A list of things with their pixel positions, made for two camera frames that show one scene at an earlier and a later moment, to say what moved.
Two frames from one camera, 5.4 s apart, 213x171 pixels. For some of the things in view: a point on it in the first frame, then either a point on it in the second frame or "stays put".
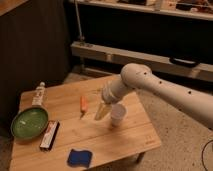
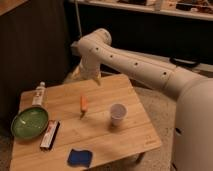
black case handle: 183,62 stays put
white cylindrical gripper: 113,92 to 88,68
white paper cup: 118,112 stays put
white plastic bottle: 39,94 stays put
